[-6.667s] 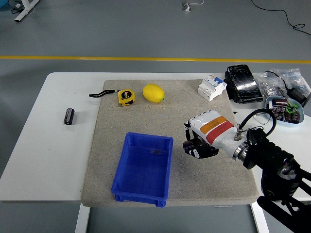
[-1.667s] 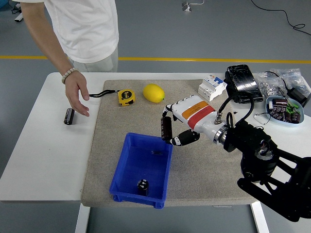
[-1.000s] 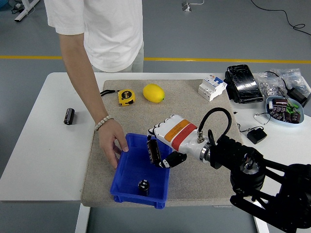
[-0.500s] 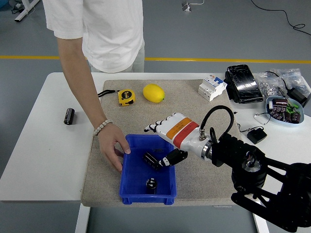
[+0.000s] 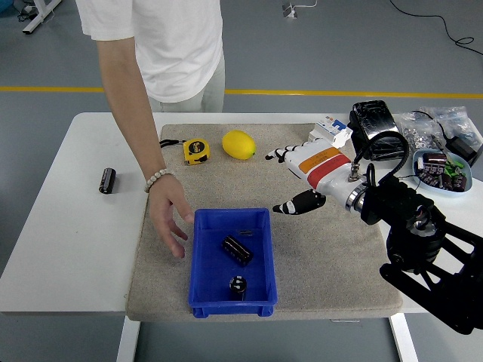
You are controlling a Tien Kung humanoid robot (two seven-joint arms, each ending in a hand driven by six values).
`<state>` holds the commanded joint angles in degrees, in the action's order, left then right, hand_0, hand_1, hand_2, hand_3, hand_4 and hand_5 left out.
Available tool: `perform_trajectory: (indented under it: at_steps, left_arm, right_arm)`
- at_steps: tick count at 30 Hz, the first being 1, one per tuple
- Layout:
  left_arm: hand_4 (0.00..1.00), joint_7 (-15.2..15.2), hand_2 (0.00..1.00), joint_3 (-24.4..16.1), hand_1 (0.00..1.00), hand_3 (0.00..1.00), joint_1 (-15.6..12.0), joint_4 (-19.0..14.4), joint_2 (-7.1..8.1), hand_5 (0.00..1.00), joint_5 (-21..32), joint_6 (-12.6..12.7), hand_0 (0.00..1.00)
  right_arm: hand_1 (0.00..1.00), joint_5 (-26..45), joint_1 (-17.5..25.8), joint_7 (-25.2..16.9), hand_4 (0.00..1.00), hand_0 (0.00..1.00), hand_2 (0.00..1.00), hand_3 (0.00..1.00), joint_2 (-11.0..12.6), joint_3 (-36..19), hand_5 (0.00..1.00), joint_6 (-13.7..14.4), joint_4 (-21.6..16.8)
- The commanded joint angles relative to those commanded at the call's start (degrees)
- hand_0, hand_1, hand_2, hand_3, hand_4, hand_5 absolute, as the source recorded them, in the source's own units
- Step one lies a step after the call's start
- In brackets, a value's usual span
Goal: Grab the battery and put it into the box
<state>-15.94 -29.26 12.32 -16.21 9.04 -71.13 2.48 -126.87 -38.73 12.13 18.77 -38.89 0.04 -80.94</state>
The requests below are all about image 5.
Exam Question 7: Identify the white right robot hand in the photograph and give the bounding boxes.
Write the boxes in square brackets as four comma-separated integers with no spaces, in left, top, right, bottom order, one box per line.
[263,138,366,216]

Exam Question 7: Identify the person's right hand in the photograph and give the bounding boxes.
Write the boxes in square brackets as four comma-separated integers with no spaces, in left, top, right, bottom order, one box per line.
[149,174,196,259]

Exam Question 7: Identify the blue plastic box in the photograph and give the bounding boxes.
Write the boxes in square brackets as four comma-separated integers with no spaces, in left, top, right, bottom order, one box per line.
[187,207,278,319]

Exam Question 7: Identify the dark brown cylindrical battery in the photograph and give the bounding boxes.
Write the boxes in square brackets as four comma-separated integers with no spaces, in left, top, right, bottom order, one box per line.
[98,167,117,195]
[229,275,248,302]
[220,234,254,268]

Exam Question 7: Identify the white circuit breaker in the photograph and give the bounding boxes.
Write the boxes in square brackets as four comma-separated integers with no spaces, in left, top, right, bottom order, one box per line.
[308,115,354,149]

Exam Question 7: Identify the yellow tape measure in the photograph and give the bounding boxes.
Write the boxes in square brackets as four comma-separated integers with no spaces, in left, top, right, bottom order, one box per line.
[158,138,211,167]

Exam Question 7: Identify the black plastic-wrapped device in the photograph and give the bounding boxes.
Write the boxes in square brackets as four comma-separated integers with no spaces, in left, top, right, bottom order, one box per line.
[346,100,411,163]

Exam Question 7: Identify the grey-brown felt mat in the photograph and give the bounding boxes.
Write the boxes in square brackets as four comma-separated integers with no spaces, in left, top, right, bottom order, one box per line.
[124,123,403,323]

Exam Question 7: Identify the yellow lemon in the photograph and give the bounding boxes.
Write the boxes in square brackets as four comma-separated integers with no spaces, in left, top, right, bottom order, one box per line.
[221,129,257,161]

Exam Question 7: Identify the clear bag of nuts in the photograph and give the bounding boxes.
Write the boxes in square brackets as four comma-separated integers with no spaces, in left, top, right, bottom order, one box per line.
[398,111,446,152]

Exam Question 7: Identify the large dark brown capacitor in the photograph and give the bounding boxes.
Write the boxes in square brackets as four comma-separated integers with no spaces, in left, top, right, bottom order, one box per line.
[422,152,448,169]

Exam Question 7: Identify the green plastic connectors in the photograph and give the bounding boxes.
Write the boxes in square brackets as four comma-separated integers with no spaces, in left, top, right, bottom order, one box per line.
[443,160,465,177]

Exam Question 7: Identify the light blue bowl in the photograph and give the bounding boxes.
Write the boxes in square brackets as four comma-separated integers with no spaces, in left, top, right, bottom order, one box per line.
[411,149,474,198]

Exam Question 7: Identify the white table leg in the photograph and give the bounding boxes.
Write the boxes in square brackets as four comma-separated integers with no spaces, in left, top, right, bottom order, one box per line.
[115,315,141,362]
[389,313,419,362]

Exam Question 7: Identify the clear bag of screws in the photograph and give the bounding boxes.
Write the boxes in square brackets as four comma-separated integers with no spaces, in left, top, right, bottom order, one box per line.
[419,106,483,146]

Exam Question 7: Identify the person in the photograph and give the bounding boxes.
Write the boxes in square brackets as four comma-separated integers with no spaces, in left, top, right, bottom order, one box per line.
[75,0,226,113]

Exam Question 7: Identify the white background desk foot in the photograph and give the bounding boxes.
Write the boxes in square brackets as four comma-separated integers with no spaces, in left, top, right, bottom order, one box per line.
[21,0,63,37]

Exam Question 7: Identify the white bead bracelet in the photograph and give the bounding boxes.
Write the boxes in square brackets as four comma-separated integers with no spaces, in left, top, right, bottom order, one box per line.
[143,168,174,194]

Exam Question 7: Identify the black power adapter with cable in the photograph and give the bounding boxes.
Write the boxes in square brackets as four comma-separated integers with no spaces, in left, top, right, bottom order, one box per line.
[411,109,483,167]

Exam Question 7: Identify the silver floor socket with cable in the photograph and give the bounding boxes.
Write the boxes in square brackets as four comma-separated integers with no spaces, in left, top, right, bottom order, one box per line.
[281,0,318,19]

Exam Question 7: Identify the black floor cable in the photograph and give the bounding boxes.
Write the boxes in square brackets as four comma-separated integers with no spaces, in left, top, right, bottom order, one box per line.
[388,0,483,57]

